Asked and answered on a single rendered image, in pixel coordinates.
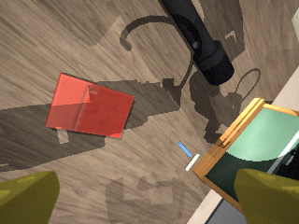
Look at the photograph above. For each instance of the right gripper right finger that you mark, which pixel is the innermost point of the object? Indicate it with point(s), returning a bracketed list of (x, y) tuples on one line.
[(267, 199)]

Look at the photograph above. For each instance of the white chalk stick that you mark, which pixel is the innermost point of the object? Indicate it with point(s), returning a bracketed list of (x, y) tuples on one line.
[(192, 162)]

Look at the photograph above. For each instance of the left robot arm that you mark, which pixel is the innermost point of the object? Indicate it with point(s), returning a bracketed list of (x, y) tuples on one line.
[(296, 174)]

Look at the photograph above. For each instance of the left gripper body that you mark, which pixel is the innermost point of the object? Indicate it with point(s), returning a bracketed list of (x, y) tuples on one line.
[(288, 170)]

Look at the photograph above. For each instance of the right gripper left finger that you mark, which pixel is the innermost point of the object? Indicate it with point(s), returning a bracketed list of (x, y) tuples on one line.
[(29, 199)]

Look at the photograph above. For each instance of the black board with brown wooden frame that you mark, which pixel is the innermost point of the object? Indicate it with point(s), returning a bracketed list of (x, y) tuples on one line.
[(261, 138)]

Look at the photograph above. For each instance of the light blue flat bar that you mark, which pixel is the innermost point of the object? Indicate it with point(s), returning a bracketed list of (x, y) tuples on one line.
[(184, 149)]

